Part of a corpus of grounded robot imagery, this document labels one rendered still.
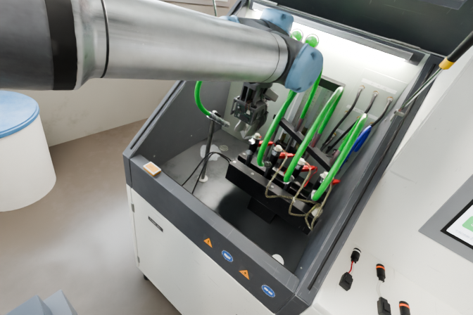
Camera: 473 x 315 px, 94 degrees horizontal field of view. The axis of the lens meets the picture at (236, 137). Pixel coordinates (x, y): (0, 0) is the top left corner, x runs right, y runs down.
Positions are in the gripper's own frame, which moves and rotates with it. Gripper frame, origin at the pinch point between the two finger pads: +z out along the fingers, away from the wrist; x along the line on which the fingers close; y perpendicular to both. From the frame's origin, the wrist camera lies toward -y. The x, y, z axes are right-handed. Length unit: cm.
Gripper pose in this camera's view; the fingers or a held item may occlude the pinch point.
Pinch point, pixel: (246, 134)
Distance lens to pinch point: 70.9
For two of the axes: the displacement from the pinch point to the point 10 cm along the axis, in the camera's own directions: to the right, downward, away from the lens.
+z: -2.1, 7.8, 5.9
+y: -5.6, 4.0, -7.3
